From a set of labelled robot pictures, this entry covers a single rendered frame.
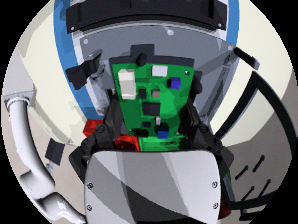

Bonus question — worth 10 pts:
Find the green circuit board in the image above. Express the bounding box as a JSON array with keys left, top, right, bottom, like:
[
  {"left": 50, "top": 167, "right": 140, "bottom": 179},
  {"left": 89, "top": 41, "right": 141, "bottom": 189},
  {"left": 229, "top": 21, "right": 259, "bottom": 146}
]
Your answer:
[{"left": 112, "top": 63, "right": 195, "bottom": 139}]

